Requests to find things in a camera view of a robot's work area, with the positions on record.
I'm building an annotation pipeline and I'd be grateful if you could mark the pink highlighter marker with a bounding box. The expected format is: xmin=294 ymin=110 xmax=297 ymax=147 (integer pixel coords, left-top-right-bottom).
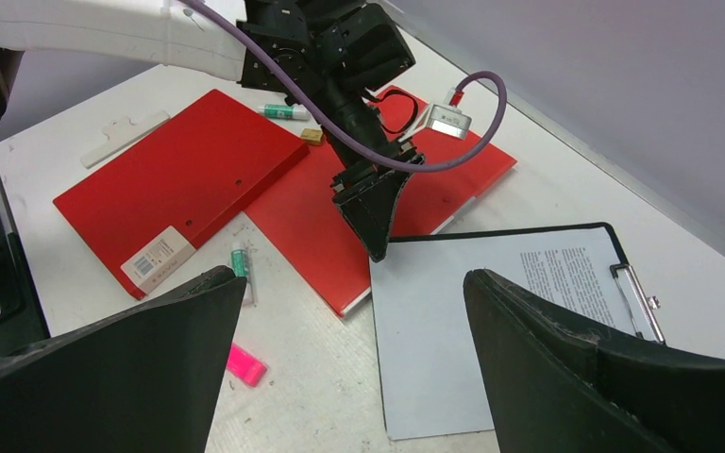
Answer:
xmin=226 ymin=343 xmax=268 ymax=387

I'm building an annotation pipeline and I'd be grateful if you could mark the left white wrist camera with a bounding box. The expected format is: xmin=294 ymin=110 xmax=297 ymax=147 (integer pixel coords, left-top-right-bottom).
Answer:
xmin=398 ymin=103 xmax=472 ymax=142

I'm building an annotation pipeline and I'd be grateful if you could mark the small brown block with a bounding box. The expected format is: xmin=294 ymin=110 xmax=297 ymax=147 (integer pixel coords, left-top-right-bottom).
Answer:
xmin=299 ymin=128 xmax=325 ymax=146

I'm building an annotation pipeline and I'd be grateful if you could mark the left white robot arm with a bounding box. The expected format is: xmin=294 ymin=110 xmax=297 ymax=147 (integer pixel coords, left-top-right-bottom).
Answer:
xmin=0 ymin=1 xmax=425 ymax=261

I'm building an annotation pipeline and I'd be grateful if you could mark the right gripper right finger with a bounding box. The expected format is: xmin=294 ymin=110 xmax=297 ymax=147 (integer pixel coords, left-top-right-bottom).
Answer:
xmin=464 ymin=269 xmax=725 ymax=452

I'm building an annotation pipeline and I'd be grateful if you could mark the thick red binder folder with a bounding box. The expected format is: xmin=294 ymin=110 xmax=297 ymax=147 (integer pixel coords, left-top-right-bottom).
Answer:
xmin=53 ymin=90 xmax=309 ymax=300

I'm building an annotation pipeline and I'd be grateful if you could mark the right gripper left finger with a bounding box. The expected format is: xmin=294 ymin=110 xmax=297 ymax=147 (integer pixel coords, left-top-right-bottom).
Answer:
xmin=0 ymin=265 xmax=246 ymax=452

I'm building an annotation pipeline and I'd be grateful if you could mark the white plastic ruler piece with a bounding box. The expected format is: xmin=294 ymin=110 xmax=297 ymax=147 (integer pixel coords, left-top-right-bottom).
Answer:
xmin=80 ymin=110 xmax=171 ymax=169

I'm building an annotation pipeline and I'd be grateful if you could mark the black clipboard with paper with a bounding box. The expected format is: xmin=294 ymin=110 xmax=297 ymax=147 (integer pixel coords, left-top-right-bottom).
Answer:
xmin=370 ymin=222 xmax=665 ymax=441

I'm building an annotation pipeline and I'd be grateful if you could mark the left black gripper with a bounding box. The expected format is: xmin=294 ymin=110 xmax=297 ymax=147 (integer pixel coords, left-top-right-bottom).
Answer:
xmin=321 ymin=87 xmax=425 ymax=262

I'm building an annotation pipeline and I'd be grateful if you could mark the green white glue stick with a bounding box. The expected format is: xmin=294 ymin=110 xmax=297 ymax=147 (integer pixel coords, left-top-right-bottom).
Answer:
xmin=230 ymin=242 xmax=255 ymax=305

